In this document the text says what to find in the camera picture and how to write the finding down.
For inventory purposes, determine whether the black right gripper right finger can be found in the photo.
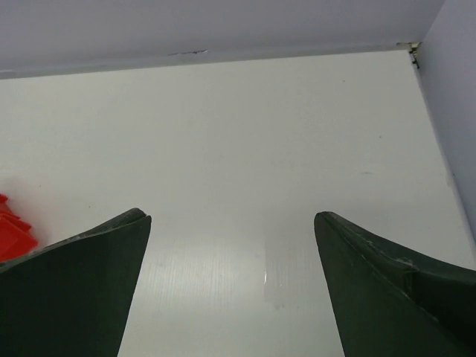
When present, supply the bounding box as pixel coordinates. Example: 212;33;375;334
314;212;475;356

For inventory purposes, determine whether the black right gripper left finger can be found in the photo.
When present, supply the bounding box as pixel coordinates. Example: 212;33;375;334
1;208;152;356

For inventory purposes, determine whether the red bin middle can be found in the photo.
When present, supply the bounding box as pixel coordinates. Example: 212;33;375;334
0;194;38;262

